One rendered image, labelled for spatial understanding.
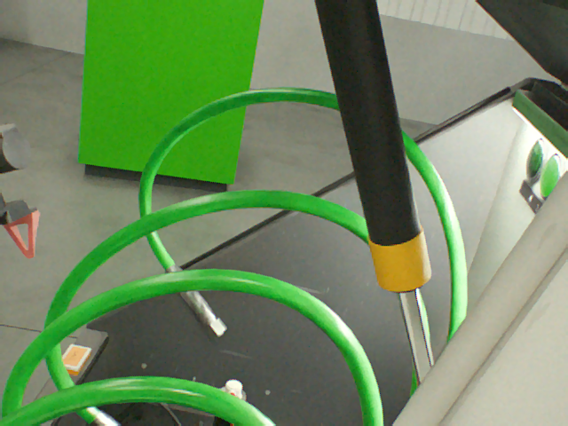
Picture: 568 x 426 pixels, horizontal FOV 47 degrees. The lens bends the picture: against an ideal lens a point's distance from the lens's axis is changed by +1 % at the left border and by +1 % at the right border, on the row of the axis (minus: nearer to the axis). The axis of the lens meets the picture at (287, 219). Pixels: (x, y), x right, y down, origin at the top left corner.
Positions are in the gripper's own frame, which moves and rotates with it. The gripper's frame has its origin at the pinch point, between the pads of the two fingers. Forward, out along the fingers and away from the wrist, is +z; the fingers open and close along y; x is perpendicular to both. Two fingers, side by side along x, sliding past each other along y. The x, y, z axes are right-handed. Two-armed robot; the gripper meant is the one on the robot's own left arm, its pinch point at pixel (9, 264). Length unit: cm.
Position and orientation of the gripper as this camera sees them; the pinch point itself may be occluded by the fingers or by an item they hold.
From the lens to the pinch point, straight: 113.8
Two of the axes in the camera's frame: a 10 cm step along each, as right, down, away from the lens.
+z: 2.6, 9.3, 2.6
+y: 2.9, -3.3, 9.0
